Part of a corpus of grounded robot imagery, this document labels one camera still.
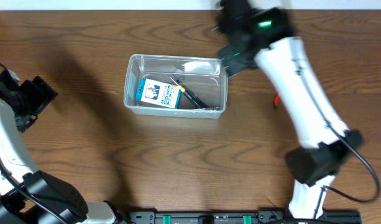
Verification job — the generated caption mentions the silver double-ended wrench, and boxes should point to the silver double-ended wrench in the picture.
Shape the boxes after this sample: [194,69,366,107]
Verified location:
[194,107,220,111]

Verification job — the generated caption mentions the red handled pliers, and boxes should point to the red handled pliers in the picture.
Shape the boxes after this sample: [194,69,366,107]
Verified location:
[273,94,280,110]

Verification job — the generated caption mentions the black yellow screwdriver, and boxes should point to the black yellow screwdriver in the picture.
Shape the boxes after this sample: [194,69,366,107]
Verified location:
[169,77,208,109]

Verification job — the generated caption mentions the small hammer black red handle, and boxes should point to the small hammer black red handle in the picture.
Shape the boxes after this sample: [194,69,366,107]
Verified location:
[170,77,184,86]

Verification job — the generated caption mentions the clear plastic storage container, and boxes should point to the clear plastic storage container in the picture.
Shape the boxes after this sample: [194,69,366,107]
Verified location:
[123,54,228,119]

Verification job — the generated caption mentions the blue white cardboard box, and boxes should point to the blue white cardboard box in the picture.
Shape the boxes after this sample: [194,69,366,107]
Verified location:
[135,78,181,109]

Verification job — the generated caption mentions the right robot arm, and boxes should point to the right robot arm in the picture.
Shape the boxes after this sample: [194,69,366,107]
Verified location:
[217,0,364,219]

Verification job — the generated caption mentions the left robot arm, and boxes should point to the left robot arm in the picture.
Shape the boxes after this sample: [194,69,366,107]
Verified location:
[0,67,131,224]

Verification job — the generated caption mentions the black left cable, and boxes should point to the black left cable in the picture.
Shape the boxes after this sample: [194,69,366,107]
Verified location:
[0,58,70,224]

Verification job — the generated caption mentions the black cable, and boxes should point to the black cable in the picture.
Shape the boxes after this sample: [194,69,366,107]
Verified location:
[313,124,381,218]
[0,58,70,224]

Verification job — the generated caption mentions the black right cable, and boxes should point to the black right cable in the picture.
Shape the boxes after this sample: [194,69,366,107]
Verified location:
[313,124,381,218]

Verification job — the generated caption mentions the black mounting rail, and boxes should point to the black mounting rail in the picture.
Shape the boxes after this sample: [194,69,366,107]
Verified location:
[128,210,362,224]

